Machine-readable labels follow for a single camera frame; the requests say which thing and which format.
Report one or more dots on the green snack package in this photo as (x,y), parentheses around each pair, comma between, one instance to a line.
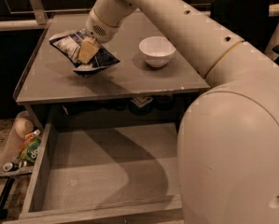
(29,149)

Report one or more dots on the grey cabinet with flat top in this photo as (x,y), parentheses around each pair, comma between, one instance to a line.
(49,77)

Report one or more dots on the beige round ball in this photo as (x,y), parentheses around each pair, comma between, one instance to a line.
(23,126)

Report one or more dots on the black office chair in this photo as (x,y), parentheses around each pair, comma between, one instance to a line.
(247,18)

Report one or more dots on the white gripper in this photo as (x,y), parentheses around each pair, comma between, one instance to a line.
(99,28)

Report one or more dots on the open grey wooden drawer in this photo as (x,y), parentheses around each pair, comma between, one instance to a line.
(103,164)

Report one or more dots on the white ceramic bowl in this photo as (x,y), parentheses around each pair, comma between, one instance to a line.
(156,51)

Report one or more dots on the black cart leg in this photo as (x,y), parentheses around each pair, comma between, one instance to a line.
(4,195)

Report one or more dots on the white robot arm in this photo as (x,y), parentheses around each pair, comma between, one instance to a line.
(228,140)

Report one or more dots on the blue chip bag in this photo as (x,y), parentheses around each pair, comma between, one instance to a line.
(69,44)

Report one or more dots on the metal railing bar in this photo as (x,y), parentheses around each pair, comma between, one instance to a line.
(27,16)

